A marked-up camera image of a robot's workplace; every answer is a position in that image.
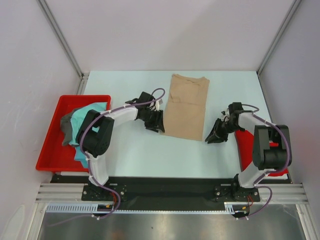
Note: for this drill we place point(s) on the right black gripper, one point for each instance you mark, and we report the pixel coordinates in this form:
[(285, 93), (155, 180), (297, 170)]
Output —
[(216, 130)]

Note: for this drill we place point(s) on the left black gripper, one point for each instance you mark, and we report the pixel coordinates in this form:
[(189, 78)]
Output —
[(157, 121)]

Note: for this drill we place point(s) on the beige t shirt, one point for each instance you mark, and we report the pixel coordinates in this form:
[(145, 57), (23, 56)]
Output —
[(184, 114)]

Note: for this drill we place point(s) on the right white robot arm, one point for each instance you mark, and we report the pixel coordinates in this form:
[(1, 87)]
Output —
[(271, 151)]

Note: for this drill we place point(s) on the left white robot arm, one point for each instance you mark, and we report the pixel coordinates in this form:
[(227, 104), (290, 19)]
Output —
[(95, 133)]

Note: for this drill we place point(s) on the folded red t shirt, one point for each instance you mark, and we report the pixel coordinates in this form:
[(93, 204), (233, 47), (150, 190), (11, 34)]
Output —
[(245, 142)]

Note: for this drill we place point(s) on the teal t shirt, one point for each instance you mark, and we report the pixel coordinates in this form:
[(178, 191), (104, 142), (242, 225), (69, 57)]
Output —
[(76, 120)]

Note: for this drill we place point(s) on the grey t shirt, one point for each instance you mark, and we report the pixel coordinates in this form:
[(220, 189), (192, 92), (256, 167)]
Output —
[(66, 128)]

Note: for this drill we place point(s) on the red plastic bin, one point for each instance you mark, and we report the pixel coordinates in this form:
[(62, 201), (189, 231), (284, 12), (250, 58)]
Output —
[(54, 157)]

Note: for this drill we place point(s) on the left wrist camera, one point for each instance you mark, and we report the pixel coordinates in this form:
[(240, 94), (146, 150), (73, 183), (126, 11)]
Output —
[(157, 104)]

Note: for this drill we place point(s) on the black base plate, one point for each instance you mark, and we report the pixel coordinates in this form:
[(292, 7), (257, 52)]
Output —
[(165, 193)]

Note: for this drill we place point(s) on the white slotted cable duct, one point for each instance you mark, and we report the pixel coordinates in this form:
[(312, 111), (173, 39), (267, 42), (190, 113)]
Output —
[(103, 209)]

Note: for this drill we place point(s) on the right aluminium corner post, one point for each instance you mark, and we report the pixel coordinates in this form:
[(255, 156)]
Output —
[(279, 34)]

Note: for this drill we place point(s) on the aluminium corner post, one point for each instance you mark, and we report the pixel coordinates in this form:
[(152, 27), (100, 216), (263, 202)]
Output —
[(279, 34), (48, 14)]

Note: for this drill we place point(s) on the left aluminium corner post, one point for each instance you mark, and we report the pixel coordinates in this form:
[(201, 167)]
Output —
[(48, 14)]

